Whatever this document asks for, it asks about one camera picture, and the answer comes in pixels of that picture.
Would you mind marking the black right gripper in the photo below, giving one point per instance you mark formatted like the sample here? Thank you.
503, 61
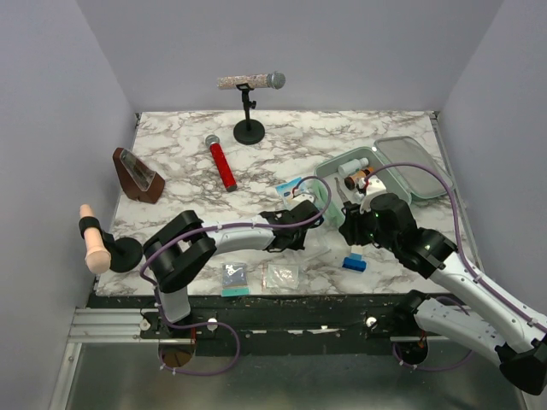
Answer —
351, 225

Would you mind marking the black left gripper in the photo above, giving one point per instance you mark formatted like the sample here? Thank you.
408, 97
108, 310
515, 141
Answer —
299, 244

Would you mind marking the clear gauze pouch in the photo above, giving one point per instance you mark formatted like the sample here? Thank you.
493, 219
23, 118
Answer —
314, 246

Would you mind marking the black scissors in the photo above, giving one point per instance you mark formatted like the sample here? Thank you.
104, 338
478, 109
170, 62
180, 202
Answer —
340, 192

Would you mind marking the cotton swab packet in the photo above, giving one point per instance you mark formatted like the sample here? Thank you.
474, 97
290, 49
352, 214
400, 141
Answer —
294, 192

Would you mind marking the brown medicine bottle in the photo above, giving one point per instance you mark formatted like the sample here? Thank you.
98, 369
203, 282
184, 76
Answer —
356, 180

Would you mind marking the green medicine kit case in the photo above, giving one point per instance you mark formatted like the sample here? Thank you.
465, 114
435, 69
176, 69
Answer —
422, 192

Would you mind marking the white plastic bottle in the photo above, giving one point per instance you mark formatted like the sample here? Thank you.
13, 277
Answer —
350, 167

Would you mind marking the small teal zip bag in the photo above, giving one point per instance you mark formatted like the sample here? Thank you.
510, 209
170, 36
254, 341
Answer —
234, 280

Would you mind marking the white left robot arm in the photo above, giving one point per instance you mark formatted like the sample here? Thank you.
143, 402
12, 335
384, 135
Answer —
179, 251

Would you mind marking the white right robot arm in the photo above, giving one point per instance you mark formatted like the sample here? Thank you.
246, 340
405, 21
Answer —
501, 329

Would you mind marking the clear bag of masks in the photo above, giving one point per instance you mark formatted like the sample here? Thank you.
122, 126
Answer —
281, 276

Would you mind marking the blue white toy brick stack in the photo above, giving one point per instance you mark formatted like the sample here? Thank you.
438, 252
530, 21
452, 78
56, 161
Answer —
354, 262

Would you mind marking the black microphone stand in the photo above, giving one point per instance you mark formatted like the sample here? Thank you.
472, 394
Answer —
248, 131

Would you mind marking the red microphone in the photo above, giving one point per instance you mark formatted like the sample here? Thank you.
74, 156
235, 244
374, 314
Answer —
213, 144

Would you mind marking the brown metronome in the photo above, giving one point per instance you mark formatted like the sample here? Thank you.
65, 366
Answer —
138, 181

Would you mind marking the glitter microphone on stand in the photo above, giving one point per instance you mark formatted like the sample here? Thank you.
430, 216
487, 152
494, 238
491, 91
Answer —
275, 80

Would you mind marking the black round stand base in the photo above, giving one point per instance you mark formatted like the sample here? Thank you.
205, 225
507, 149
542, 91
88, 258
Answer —
126, 253

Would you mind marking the beige microphone on stand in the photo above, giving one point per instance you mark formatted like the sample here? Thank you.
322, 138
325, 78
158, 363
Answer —
97, 257

